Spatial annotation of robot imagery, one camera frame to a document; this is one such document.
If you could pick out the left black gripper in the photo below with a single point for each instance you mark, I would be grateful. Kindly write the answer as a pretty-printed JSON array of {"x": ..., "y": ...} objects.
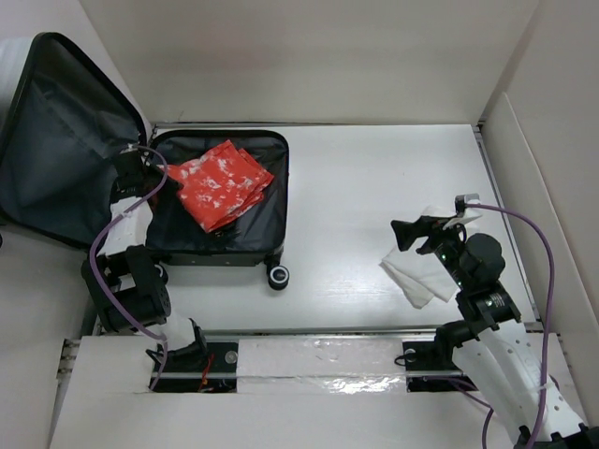
[{"x": 152, "y": 168}]

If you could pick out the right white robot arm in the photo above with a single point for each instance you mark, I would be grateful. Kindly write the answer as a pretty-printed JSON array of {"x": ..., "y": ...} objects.
[{"x": 490, "y": 344}]

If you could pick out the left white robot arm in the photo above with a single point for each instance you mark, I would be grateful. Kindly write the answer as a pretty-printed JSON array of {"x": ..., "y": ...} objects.
[{"x": 127, "y": 284}]

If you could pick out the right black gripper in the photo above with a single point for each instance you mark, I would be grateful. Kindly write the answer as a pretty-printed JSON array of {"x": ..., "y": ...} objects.
[{"x": 405, "y": 232}]

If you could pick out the red white patterned cloth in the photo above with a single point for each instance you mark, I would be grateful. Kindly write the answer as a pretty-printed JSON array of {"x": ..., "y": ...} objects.
[{"x": 221, "y": 185}]

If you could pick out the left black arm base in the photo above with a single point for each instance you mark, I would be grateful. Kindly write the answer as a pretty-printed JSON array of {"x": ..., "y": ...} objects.
[{"x": 214, "y": 372}]

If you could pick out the black suitcase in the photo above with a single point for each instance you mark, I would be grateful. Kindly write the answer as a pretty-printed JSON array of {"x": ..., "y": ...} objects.
[{"x": 62, "y": 123}]

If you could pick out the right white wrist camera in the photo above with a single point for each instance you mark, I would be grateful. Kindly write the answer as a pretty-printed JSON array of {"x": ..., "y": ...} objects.
[{"x": 465, "y": 210}]

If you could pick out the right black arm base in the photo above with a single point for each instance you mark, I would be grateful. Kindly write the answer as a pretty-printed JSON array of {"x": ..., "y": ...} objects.
[{"x": 428, "y": 372}]

